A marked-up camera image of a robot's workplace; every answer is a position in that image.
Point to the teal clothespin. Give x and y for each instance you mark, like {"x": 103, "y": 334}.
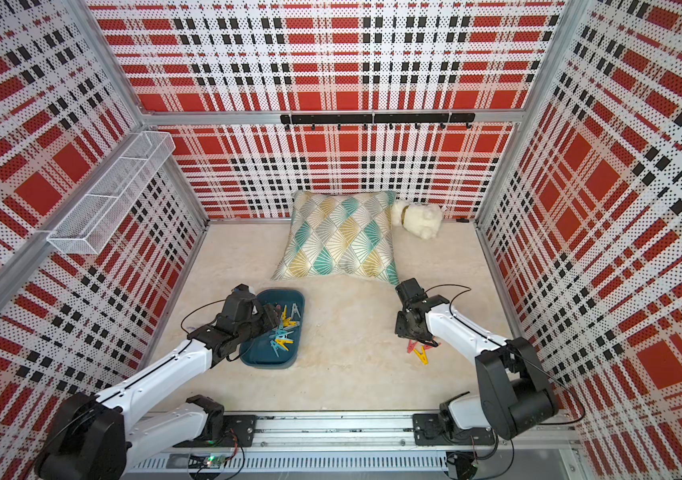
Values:
{"x": 281, "y": 333}

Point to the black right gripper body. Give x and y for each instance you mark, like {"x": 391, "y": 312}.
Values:
{"x": 405, "y": 328}

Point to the white wire mesh shelf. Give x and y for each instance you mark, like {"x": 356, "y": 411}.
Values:
{"x": 93, "y": 220}

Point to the patterned teal gold pillow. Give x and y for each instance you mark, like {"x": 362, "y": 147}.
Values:
{"x": 340, "y": 235}

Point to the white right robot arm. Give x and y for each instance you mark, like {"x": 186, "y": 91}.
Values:
{"x": 514, "y": 395}

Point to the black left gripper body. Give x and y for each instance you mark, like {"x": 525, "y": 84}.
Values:
{"x": 263, "y": 321}

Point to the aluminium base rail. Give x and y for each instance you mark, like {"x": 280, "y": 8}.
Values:
{"x": 368, "y": 444}

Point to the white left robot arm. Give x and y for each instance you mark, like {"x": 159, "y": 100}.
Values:
{"x": 101, "y": 435}

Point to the green circuit board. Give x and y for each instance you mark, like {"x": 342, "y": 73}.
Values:
{"x": 196, "y": 462}

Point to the black wall hook rail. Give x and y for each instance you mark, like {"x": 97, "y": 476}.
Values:
{"x": 314, "y": 120}

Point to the white plush teddy bear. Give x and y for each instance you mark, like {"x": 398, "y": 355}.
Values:
{"x": 422, "y": 220}

